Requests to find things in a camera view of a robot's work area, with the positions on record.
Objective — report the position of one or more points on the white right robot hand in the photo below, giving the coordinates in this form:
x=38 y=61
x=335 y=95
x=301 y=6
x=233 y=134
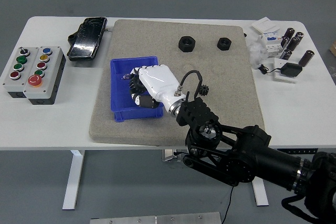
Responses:
x=157 y=78

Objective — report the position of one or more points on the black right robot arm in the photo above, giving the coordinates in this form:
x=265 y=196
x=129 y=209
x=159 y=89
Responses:
x=244 y=155

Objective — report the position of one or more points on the blue plastic box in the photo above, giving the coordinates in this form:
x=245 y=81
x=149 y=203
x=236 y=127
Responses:
x=118 y=98

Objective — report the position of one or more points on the large black hex nut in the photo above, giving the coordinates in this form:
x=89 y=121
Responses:
x=186 y=44

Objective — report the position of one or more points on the small black hex nut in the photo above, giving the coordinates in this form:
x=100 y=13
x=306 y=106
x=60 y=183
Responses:
x=224 y=43

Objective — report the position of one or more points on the table control box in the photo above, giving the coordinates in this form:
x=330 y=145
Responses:
x=169 y=155

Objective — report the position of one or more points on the grey emergency-stop control box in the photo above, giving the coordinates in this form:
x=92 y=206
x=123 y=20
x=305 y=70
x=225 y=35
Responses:
x=52 y=77

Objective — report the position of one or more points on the grey four-button control box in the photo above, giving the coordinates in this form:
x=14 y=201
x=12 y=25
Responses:
x=10 y=85

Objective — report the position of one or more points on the small clear plastic bag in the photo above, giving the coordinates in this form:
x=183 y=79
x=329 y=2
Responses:
x=125 y=76

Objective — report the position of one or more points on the small black gear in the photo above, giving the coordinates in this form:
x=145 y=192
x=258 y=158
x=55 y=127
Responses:
x=204 y=90

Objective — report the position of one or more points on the grey-brown mat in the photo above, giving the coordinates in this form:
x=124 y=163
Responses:
x=210 y=64

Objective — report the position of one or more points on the glossy black flat device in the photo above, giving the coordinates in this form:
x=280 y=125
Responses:
x=86 y=39

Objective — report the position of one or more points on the crumpled clear plastic bag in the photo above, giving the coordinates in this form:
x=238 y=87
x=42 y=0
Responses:
x=258 y=52

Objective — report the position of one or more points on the white circuit breaker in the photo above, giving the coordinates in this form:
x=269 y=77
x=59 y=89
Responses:
x=271 y=44

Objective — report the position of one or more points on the white square plate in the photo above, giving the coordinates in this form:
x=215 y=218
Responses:
x=279 y=77

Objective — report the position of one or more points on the dark cylindrical capacitor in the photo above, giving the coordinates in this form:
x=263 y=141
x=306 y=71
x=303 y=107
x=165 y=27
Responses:
x=294 y=43
x=284 y=42
x=307 y=58
x=299 y=36
x=286 y=54
x=290 y=33

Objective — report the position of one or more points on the white table leg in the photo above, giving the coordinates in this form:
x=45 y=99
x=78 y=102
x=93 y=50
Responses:
x=73 y=179
x=260 y=195

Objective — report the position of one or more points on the black power adapter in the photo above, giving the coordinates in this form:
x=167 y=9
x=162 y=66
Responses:
x=291 y=69

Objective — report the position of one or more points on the grey metal plate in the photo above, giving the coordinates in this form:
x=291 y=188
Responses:
x=155 y=219

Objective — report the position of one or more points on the table height control panel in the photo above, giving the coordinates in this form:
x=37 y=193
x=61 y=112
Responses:
x=296 y=151

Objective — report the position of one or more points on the white wall switch plate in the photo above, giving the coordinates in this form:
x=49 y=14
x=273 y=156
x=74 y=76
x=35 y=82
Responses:
x=265 y=24

